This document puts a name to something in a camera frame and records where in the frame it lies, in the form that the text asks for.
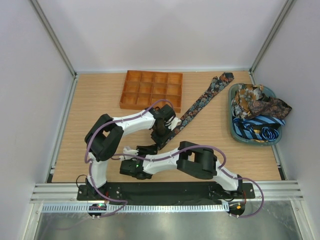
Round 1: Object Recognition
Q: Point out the purple cable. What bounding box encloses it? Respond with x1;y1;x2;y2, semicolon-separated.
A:
84;99;128;218
111;146;265;220

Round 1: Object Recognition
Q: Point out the navy floral tie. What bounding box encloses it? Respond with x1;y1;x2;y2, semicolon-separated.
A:
164;72;235;145

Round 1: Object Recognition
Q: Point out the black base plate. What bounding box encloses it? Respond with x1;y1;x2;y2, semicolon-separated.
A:
76;181;255;216

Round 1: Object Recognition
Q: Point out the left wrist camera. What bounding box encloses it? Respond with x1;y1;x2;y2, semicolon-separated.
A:
167;117;181;131

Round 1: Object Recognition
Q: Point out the white slotted cable duct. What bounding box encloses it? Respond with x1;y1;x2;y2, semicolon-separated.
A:
41;202;229;214

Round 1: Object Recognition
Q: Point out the orange compartment tray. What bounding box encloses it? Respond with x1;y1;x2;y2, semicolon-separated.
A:
119;70;183;113

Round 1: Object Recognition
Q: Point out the mustard floral tie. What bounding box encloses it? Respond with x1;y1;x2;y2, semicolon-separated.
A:
231;83;264;119

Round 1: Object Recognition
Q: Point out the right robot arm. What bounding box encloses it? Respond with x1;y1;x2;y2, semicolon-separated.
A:
119;141;244;198

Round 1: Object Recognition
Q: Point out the teal plastic basket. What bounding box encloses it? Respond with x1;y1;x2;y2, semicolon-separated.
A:
228;82;284;145

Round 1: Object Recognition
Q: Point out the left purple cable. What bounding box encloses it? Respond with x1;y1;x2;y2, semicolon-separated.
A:
84;99;128;218

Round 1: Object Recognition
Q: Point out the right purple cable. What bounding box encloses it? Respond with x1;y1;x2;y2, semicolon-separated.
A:
111;146;265;220

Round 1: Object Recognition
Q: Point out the dark brown paisley tie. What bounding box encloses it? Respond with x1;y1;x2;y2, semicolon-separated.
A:
247;96;292;120

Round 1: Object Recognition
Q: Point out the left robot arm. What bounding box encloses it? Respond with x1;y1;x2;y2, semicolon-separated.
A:
84;104;179;200

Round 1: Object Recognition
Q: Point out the blue striped tie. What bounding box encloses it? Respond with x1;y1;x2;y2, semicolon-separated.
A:
232;115;286;142

